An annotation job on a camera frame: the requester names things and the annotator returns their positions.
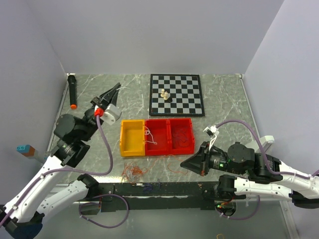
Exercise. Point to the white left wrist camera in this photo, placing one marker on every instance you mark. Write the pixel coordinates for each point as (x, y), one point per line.
(110, 115)

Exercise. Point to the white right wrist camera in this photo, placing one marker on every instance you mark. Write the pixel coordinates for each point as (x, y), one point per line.
(213, 132)

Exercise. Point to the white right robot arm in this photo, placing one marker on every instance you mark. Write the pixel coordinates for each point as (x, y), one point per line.
(250, 173)

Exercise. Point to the white chess piece short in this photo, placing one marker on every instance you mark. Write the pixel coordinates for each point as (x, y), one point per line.
(165, 96)

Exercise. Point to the red plastic bin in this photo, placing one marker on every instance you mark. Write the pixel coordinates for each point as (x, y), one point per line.
(182, 137)
(157, 138)

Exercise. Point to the black white chessboard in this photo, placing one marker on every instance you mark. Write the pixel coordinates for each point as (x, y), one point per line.
(185, 91)

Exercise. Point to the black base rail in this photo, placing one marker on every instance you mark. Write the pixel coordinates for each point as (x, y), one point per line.
(159, 195)

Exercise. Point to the blue brown toy block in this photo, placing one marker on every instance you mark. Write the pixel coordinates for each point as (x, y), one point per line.
(26, 150)

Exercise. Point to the white stand bracket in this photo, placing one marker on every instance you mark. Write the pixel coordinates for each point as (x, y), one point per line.
(266, 142)

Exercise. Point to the black marker orange cap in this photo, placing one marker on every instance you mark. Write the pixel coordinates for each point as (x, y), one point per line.
(72, 83)

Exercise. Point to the red plastic bin middle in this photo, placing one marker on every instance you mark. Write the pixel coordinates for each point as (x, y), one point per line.
(157, 138)

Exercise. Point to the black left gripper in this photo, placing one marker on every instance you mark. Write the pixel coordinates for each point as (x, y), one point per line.
(107, 95)

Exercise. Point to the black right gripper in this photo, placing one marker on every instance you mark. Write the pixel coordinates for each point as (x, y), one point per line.
(198, 163)

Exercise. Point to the black chess piece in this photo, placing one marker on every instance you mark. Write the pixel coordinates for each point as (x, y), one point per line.
(169, 100)

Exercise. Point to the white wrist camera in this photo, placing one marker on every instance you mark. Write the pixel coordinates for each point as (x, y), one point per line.
(213, 132)
(110, 115)

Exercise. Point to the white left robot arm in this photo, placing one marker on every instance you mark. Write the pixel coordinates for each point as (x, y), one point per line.
(58, 183)

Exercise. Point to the white chess piece tall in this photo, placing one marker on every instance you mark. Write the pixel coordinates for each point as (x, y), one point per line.
(162, 93)

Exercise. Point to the yellow plastic bin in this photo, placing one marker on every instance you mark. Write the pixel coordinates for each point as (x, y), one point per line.
(132, 138)

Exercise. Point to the red plastic bin right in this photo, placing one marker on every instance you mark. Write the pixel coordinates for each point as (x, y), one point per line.
(182, 137)

